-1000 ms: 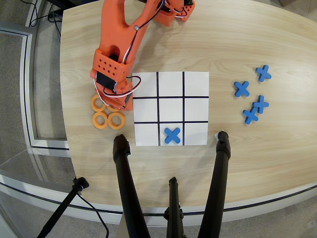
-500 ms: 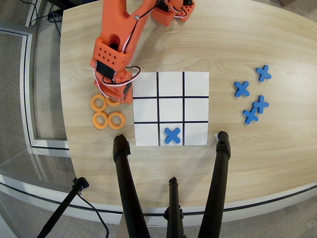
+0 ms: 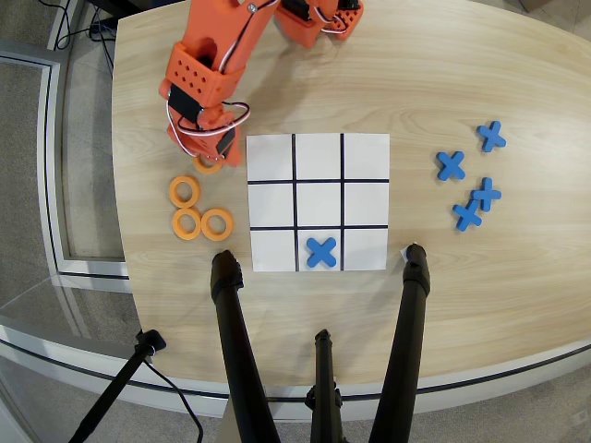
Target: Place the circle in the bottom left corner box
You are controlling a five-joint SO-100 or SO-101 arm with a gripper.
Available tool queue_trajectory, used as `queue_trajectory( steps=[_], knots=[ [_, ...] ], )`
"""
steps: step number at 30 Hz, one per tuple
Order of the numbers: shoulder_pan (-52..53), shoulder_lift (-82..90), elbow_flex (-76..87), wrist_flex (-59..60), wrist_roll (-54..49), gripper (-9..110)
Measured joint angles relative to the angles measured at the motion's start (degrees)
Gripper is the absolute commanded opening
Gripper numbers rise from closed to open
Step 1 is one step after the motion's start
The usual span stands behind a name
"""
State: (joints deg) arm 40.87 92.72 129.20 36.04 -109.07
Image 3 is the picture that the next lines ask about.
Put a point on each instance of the black slim stand pole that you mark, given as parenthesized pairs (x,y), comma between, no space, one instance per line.
(120,383)

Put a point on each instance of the small white tag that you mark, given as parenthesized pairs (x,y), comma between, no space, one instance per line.
(403,254)

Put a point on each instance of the blue foam cross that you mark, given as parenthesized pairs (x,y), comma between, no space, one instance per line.
(322,252)
(486,194)
(466,216)
(451,166)
(492,136)

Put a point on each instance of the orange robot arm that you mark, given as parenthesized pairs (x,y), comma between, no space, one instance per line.
(221,41)

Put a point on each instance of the grey metal glass frame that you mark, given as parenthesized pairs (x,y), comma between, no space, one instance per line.
(51,184)

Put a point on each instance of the white tic-tac-toe grid sheet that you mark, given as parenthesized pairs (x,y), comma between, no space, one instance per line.
(318,203)

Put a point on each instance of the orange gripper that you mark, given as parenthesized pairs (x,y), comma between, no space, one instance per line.
(229,157)

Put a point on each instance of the thin black tripod leg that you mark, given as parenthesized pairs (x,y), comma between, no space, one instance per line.
(324,383)

